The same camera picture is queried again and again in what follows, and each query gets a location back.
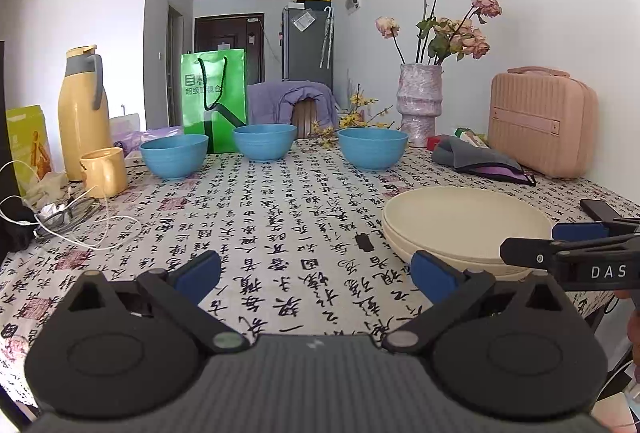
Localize lavender packet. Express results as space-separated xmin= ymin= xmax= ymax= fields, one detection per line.
xmin=109 ymin=112 xmax=184 ymax=164

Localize pink hard case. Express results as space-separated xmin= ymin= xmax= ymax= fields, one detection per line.
xmin=487 ymin=66 xmax=599 ymax=179

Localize green paper bag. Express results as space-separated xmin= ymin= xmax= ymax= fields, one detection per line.
xmin=180 ymin=48 xmax=249 ymax=154

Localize black smartphone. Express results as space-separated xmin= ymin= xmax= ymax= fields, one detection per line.
xmin=579 ymin=198 xmax=624 ymax=220

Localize yellow snack box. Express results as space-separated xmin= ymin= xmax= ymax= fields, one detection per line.
xmin=5 ymin=105 xmax=54 ymax=196

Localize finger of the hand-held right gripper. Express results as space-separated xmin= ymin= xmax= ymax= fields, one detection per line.
xmin=499 ymin=232 xmax=640 ymax=271
xmin=552 ymin=218 xmax=640 ymax=242

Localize yellow thermos jug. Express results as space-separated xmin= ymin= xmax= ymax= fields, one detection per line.
xmin=57 ymin=45 xmax=112 ymax=182

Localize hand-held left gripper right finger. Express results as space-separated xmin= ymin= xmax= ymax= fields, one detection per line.
xmin=381 ymin=250 xmax=568 ymax=355

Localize dried pink roses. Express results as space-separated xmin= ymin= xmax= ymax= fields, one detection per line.
xmin=374 ymin=0 xmax=503 ymax=66

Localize mottled pink vase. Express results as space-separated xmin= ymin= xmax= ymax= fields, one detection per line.
xmin=397 ymin=62 xmax=445 ymax=148

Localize cream plate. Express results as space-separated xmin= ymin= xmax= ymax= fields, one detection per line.
xmin=382 ymin=219 xmax=532 ymax=272
xmin=389 ymin=237 xmax=532 ymax=282

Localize eyeglasses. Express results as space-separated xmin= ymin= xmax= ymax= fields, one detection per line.
xmin=37 ymin=195 xmax=104 ymax=239

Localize yellow mug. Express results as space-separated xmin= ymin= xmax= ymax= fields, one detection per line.
xmin=79 ymin=146 xmax=130 ymax=199

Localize cream plates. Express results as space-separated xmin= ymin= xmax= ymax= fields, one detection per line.
xmin=382 ymin=185 xmax=555 ymax=262

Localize grey refrigerator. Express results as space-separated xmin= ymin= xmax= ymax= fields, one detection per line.
xmin=281 ymin=4 xmax=335 ymax=83

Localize purple jacket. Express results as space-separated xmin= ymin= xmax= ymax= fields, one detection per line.
xmin=247 ymin=81 xmax=340 ymax=128

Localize wooden chair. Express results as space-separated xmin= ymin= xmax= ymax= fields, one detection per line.
xmin=291 ymin=98 xmax=321 ymax=139

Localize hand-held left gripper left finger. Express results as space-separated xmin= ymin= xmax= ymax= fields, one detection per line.
xmin=59 ymin=250 xmax=252 ymax=355

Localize yellow flower sprigs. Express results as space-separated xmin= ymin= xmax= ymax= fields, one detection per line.
xmin=310 ymin=85 xmax=396 ymax=149

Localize blue bowl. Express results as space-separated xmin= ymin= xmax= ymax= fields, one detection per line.
xmin=139 ymin=134 xmax=210 ymax=180
xmin=337 ymin=127 xmax=410 ymax=172
xmin=233 ymin=123 xmax=298 ymax=162

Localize green snack packet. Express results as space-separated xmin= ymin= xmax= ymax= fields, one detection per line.
xmin=452 ymin=127 xmax=489 ymax=148

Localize folded umbrella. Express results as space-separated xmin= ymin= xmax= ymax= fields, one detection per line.
xmin=319 ymin=5 xmax=334 ymax=70

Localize grey and purple pouch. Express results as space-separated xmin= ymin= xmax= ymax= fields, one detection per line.
xmin=431 ymin=135 xmax=539 ymax=188

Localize paper note on refrigerator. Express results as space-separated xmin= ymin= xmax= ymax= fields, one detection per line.
xmin=292 ymin=10 xmax=316 ymax=34

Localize crumpled beige cloth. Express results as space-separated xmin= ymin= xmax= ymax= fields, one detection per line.
xmin=22 ymin=172 xmax=69 ymax=210

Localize white cable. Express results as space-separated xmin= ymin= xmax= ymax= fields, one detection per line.
xmin=0 ymin=160 xmax=142 ymax=252

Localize dark brown entrance door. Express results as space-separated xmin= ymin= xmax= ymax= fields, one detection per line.
xmin=193 ymin=12 xmax=266 ymax=86

